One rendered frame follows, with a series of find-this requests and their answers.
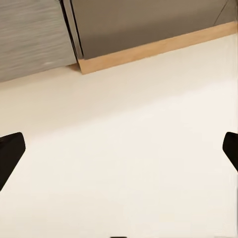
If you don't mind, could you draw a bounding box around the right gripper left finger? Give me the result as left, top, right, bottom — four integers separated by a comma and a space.
0, 132, 26, 191

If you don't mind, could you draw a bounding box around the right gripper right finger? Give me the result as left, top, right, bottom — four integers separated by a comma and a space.
222, 132, 238, 171

